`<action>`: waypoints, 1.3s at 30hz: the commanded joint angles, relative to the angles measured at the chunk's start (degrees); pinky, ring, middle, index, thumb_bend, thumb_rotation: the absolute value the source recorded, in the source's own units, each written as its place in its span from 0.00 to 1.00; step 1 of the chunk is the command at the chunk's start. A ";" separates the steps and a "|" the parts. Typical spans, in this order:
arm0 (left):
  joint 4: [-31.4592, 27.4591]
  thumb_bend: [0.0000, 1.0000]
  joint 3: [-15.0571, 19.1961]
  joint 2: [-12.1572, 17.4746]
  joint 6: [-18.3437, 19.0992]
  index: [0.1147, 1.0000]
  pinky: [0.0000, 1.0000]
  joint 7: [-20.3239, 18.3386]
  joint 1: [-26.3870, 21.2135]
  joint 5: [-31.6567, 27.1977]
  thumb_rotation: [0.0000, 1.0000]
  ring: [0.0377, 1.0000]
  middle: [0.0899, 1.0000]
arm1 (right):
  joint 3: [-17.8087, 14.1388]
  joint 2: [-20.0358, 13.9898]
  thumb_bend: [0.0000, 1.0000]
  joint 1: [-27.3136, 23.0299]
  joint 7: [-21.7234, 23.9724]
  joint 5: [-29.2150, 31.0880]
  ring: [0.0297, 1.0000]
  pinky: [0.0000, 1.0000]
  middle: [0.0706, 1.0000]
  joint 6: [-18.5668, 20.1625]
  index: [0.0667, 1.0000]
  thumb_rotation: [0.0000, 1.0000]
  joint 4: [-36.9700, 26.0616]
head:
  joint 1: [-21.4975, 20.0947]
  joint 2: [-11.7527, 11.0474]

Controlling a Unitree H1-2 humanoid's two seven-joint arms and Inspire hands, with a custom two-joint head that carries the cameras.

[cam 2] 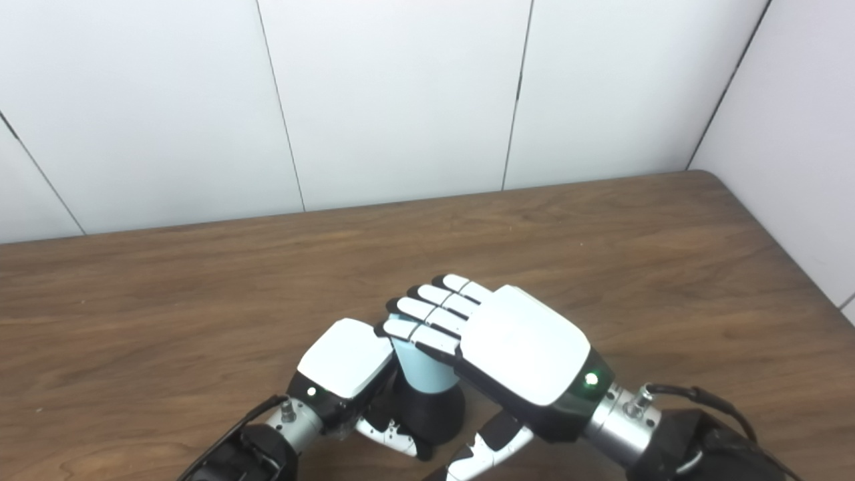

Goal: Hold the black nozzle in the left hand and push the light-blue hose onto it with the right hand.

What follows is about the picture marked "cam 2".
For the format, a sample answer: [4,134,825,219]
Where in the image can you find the white and black right hand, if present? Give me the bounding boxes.
[374,273,615,481]

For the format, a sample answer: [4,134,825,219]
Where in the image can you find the white and black left hand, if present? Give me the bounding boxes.
[287,318,435,462]

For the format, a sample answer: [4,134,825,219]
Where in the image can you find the light-blue hose piece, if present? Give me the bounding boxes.
[387,314,460,395]

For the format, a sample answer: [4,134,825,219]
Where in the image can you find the black flared nozzle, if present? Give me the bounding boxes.
[397,381,466,446]

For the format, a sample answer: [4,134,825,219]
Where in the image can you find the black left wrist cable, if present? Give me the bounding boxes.
[177,394,288,481]

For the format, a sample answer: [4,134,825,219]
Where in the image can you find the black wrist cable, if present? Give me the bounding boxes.
[641,383,759,445]
[177,394,288,481]

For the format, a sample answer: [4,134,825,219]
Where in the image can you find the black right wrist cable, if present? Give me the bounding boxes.
[641,383,759,445]

